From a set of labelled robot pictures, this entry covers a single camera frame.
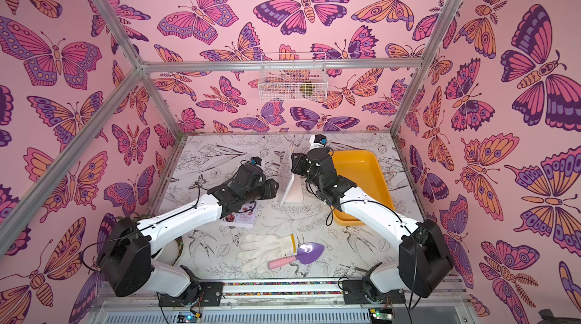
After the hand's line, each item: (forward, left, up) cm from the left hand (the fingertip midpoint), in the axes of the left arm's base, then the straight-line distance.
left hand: (277, 184), depth 84 cm
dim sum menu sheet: (0, -4, +6) cm, 7 cm away
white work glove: (-19, +7, -15) cm, 25 cm away
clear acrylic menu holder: (+3, -7, -11) cm, 13 cm away
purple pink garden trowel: (-20, -11, -15) cm, 27 cm away
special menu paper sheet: (-7, +15, -14) cm, 21 cm away
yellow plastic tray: (+18, -38, -14) cm, 44 cm away
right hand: (+6, -6, +11) cm, 14 cm away
